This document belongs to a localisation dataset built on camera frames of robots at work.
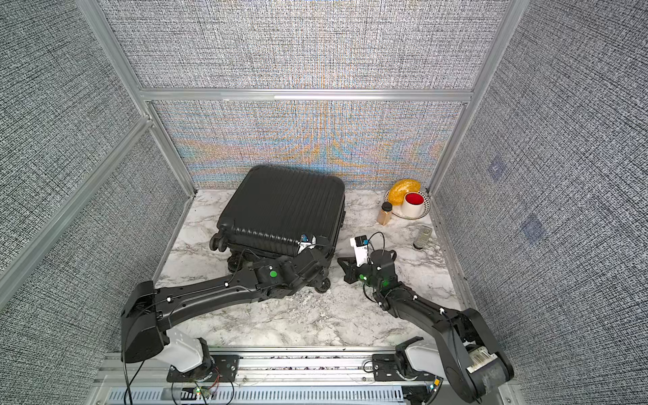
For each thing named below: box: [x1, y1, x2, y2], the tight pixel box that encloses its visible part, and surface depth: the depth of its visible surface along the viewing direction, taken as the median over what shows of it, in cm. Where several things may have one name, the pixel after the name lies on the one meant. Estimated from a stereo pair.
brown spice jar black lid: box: [376, 201, 393, 227], surface depth 105 cm
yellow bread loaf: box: [387, 178, 422, 206], surface depth 113 cm
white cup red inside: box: [401, 191, 426, 218], surface depth 109 cm
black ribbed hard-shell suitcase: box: [209, 165, 346, 294], surface depth 85 cm
